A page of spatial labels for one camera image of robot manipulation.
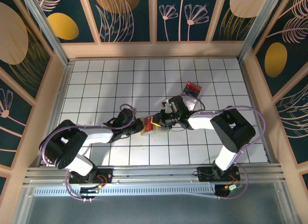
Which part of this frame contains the green felt card holder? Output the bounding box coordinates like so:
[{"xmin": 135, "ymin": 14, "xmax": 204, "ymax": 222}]
[{"xmin": 140, "ymin": 115, "xmax": 171, "ymax": 137}]

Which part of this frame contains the black VIP card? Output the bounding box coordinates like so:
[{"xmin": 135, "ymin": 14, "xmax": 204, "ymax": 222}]
[{"xmin": 182, "ymin": 87, "xmax": 202, "ymax": 97}]

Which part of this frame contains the red yellow card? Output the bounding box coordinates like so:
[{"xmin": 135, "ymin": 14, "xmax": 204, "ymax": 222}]
[{"xmin": 143, "ymin": 116, "xmax": 155, "ymax": 132}]

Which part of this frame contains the clear acrylic card stand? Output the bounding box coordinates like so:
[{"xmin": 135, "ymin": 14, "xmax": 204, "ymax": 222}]
[{"xmin": 180, "ymin": 81, "xmax": 204, "ymax": 112}]

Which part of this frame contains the left electronics board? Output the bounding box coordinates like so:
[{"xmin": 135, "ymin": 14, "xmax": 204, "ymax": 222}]
[{"xmin": 80, "ymin": 184, "xmax": 108, "ymax": 198}]

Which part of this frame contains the electronics board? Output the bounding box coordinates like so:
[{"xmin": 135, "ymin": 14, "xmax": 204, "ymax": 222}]
[
  {"xmin": 215, "ymin": 183, "xmax": 243, "ymax": 198},
  {"xmin": 80, "ymin": 184, "xmax": 108, "ymax": 198}
]

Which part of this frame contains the right electronics board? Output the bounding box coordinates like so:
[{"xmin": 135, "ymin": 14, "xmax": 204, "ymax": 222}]
[{"xmin": 215, "ymin": 183, "xmax": 243, "ymax": 198}]

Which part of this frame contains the thin black cable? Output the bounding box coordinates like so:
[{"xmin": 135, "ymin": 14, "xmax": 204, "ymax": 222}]
[{"xmin": 169, "ymin": 124, "xmax": 188, "ymax": 133}]

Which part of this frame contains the aluminium front rail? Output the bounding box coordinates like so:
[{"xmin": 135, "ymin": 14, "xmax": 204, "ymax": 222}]
[{"xmin": 24, "ymin": 164, "xmax": 288, "ymax": 185}]

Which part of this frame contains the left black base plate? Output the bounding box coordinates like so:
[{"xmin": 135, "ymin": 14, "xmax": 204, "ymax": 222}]
[{"xmin": 68, "ymin": 168, "xmax": 114, "ymax": 185}]

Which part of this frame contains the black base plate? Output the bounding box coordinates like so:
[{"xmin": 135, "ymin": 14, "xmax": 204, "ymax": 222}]
[
  {"xmin": 197, "ymin": 166, "xmax": 241, "ymax": 184},
  {"xmin": 68, "ymin": 168, "xmax": 114, "ymax": 185}
]

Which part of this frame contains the slotted grey cable duct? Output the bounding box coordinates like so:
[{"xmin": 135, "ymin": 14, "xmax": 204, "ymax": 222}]
[{"xmin": 33, "ymin": 184, "xmax": 218, "ymax": 198}]

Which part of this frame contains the left aluminium side rail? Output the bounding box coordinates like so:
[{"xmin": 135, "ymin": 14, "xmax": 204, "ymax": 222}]
[{"xmin": 37, "ymin": 60, "xmax": 74, "ymax": 168}]

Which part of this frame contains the aluminium side rail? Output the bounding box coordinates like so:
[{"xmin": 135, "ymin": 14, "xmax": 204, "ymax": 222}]
[
  {"xmin": 37, "ymin": 60, "xmax": 74, "ymax": 168},
  {"xmin": 238, "ymin": 59, "xmax": 276, "ymax": 164}
]

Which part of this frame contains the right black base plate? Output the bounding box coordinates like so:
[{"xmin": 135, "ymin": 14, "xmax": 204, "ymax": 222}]
[{"xmin": 197, "ymin": 166, "xmax": 241, "ymax": 184}]

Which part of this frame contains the right aluminium side rail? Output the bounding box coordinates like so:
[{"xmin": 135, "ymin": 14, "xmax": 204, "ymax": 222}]
[{"xmin": 238, "ymin": 59, "xmax": 276, "ymax": 164}]

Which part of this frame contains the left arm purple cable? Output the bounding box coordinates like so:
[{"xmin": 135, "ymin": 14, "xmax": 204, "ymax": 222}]
[{"xmin": 39, "ymin": 103, "xmax": 137, "ymax": 202}]

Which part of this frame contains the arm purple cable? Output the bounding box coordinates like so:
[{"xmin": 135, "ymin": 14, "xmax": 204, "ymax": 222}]
[
  {"xmin": 179, "ymin": 93, "xmax": 267, "ymax": 201},
  {"xmin": 39, "ymin": 103, "xmax": 137, "ymax": 202}
]

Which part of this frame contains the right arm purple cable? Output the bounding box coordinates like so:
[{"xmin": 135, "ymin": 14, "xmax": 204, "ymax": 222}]
[{"xmin": 179, "ymin": 93, "xmax": 267, "ymax": 201}]

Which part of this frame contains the right aluminium corner post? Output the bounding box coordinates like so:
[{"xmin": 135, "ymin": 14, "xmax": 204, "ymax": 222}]
[{"xmin": 237, "ymin": 0, "xmax": 287, "ymax": 61}]

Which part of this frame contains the aluminium corner post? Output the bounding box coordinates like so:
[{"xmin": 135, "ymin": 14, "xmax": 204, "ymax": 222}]
[
  {"xmin": 237, "ymin": 0, "xmax": 287, "ymax": 61},
  {"xmin": 20, "ymin": 0, "xmax": 72, "ymax": 67}
]

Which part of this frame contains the left aluminium corner post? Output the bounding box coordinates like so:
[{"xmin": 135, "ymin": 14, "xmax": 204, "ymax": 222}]
[{"xmin": 20, "ymin": 0, "xmax": 72, "ymax": 67}]

